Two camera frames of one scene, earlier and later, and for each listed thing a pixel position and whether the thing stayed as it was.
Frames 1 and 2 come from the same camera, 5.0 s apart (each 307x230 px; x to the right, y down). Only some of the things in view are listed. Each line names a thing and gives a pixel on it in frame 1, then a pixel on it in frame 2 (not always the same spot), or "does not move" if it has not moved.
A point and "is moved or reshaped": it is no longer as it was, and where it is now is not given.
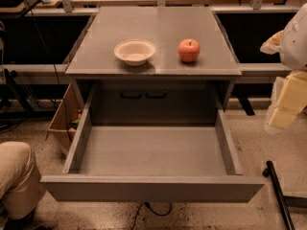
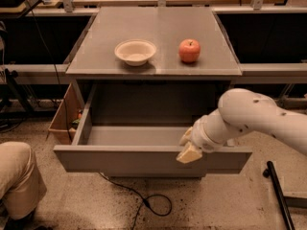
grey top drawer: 151,163 is moved or reshaped
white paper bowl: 134,52 does not move
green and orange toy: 76,122 does not move
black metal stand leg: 267,173 does not move
